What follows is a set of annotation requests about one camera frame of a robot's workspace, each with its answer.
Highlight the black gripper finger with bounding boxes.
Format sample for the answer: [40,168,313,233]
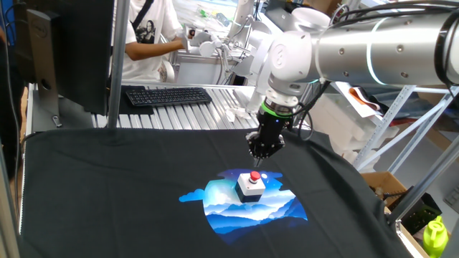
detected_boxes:
[258,137,286,168]
[245,131,266,168]

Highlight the black computer keyboard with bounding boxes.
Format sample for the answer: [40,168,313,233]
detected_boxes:
[124,87,213,108]

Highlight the grey diagonal aluminium strut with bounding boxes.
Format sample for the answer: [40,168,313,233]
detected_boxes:
[387,135,459,225]

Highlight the lime green bottle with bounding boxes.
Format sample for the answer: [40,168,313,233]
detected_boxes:
[422,215,450,258]

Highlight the grey keypad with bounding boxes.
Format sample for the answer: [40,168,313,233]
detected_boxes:
[443,186,459,214]

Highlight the black computer monitor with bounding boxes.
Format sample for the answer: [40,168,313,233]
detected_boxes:
[14,0,115,116]

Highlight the silver monitor stand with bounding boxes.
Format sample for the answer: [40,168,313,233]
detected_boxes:
[27,9,95,133]

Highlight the grey push button box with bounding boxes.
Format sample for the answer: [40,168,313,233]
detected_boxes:
[235,171,267,204]

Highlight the grey aluminium frame post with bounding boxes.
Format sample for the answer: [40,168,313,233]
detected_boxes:
[0,143,21,258]

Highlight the white and orange paper sheets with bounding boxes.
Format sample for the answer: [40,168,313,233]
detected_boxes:
[333,82,385,119]

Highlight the black t-shirt with landscape print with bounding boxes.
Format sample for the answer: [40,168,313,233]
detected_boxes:
[19,127,413,258]

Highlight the white handheld device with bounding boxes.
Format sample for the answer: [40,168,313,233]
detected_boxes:
[186,28,232,57]

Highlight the grey vertical metal post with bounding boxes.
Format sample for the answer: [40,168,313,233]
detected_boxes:
[106,0,131,129]

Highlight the person in blue shirt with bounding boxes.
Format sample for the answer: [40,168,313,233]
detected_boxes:
[0,0,27,180]

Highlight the black plastic crate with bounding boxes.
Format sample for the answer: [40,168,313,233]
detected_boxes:
[389,186,443,236]

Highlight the black desk mat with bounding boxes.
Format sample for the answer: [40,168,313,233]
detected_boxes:
[106,85,156,116]

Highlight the black shoulder strap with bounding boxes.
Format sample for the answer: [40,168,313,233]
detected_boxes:
[130,0,155,32]

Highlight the person in white t-shirt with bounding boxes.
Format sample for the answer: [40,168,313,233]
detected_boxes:
[120,0,184,83]

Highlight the grey flat case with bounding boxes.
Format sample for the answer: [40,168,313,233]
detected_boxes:
[264,0,306,34]

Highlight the white metal shelf frame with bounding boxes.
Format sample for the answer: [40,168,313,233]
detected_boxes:
[353,84,459,176]

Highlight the crumpled white tissue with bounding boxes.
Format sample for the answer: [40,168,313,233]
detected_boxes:
[224,107,252,123]

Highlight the grey background cabinet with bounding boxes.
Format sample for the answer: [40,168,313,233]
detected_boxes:
[171,49,236,86]

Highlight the white foam blocks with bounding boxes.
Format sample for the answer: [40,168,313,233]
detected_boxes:
[308,93,399,163]

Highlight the brown cardboard box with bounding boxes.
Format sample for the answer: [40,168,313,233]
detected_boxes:
[360,171,408,207]

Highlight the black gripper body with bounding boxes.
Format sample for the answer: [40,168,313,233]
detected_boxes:
[255,110,293,145]

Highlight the bare person forearm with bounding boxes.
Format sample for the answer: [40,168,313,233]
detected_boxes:
[125,37,187,61]

